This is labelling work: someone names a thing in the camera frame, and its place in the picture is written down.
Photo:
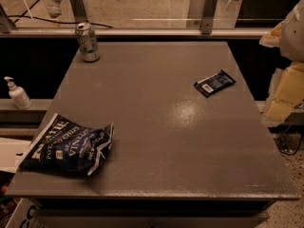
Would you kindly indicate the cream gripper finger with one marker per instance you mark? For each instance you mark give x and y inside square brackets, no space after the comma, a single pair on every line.
[272,38]
[286,91]

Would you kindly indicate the blue rxbar blueberry wrapper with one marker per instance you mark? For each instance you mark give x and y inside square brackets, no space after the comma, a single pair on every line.
[213,84]

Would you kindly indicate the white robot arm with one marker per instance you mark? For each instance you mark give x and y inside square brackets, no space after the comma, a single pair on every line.
[292,39]

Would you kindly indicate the blue potato chip bag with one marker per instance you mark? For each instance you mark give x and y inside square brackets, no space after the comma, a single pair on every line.
[68,147]

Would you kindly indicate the green white soda can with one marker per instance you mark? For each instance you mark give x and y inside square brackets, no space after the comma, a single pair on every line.
[87,41]

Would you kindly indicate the white pump sanitizer bottle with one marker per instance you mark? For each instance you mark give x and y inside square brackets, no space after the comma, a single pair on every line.
[18,94]

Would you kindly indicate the white cardboard box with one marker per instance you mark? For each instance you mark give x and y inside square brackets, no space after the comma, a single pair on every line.
[23,216]

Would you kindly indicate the right metal glass bracket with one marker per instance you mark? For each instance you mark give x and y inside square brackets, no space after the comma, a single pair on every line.
[208,14]

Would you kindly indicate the metal glass bracket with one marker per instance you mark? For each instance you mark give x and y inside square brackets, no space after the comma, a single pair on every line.
[208,14]
[79,10]

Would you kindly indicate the left metal glass bracket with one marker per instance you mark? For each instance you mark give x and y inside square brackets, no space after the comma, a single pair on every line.
[79,10]

